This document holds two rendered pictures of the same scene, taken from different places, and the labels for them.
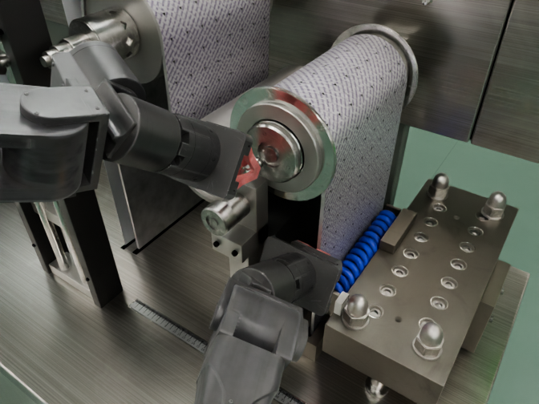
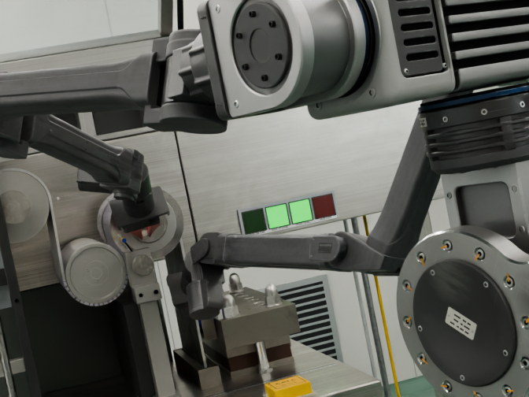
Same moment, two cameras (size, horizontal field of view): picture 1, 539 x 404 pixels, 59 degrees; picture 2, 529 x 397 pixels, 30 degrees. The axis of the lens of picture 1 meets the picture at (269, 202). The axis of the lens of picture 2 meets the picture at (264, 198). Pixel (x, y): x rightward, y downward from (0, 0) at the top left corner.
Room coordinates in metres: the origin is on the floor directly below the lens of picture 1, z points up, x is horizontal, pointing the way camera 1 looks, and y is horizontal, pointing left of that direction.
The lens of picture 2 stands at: (-0.99, 1.33, 1.36)
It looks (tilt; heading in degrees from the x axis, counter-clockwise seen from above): 3 degrees down; 311
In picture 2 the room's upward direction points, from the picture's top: 11 degrees counter-clockwise
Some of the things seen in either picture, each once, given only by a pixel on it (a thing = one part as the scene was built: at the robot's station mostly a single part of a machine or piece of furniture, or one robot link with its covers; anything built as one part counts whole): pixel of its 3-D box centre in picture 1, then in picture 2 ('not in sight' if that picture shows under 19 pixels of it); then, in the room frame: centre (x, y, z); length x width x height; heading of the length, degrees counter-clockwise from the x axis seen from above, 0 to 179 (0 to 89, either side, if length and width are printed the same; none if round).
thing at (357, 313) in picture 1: (357, 308); (229, 305); (0.40, -0.11, 1.05); 0.04 x 0.04 x 0.04
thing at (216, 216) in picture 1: (218, 218); (143, 265); (0.43, 0.06, 1.18); 0.04 x 0.02 x 0.04; 56
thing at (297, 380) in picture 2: not in sight; (288, 388); (0.20, -0.01, 0.91); 0.07 x 0.07 x 0.02; 56
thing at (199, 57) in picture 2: not in sight; (227, 63); (-0.31, 0.55, 1.45); 0.09 x 0.08 x 0.12; 77
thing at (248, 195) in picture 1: (241, 271); (153, 326); (0.47, 0.04, 1.05); 0.06 x 0.05 x 0.31; 146
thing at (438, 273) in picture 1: (430, 272); (237, 315); (0.51, -0.25, 1.00); 0.40 x 0.16 x 0.06; 146
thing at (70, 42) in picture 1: (65, 54); (13, 207); (0.55, 0.24, 1.33); 0.06 x 0.03 x 0.03; 146
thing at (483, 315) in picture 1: (487, 306); not in sight; (0.47, -0.34, 0.96); 0.10 x 0.03 x 0.11; 146
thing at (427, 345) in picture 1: (430, 337); (271, 294); (0.35, -0.20, 1.05); 0.04 x 0.04 x 0.04
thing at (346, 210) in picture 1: (357, 205); (179, 281); (0.55, -0.13, 1.11); 0.23 x 0.01 x 0.18; 146
